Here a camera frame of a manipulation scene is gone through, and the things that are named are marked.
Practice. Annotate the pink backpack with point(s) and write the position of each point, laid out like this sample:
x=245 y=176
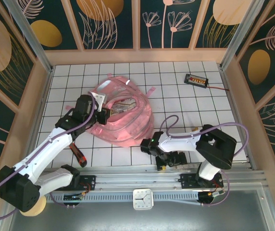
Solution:
x=132 y=130

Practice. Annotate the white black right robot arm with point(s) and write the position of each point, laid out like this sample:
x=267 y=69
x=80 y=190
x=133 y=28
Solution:
x=178 y=143

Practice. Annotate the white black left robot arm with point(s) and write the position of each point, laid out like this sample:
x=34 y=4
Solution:
x=48 y=146

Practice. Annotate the white square clock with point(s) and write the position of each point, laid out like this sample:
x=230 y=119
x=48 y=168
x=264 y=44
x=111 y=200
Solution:
x=143 y=199

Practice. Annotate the small controller circuit board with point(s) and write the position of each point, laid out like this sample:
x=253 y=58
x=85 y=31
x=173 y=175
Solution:
x=214 y=193
x=73 y=197

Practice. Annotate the orange black utility knife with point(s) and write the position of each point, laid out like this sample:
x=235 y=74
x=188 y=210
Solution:
x=80 y=157

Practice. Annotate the black charging board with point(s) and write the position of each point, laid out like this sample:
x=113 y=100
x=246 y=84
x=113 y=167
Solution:
x=196 y=81

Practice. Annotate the yellow round sponge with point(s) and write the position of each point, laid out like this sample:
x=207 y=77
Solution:
x=41 y=207

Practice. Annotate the aluminium front rail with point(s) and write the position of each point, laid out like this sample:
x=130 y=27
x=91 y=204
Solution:
x=139 y=179

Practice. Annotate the aluminium frame post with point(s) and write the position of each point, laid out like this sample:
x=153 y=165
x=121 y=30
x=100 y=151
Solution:
x=238 y=31
x=29 y=33

